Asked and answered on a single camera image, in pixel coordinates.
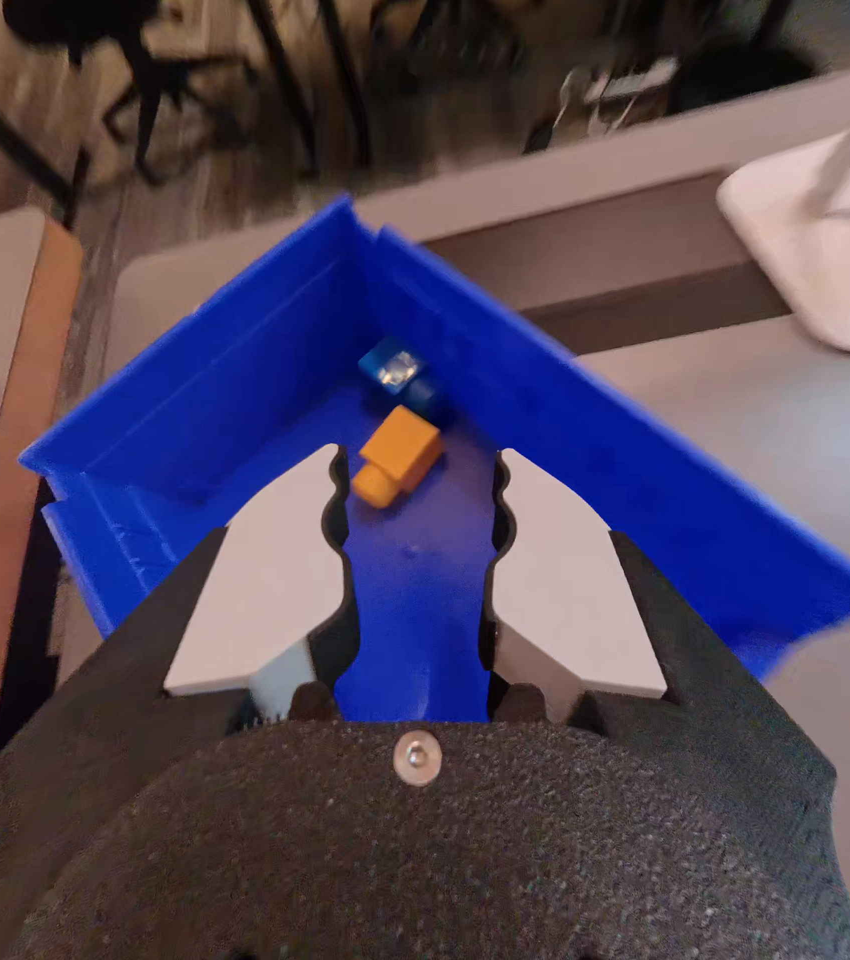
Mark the blue plastic bin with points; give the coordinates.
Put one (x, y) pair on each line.
(620, 465)

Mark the yellow mega block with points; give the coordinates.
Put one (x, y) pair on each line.
(402, 450)

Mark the black office chair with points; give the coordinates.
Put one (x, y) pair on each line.
(94, 22)

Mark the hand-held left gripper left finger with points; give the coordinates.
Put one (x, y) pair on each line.
(260, 600)

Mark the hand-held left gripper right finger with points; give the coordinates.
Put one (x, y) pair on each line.
(575, 607)

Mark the white power strip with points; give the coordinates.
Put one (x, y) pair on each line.
(620, 82)

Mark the blue mega block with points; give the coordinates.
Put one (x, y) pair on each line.
(395, 371)

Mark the wooden desk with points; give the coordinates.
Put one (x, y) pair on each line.
(320, 75)

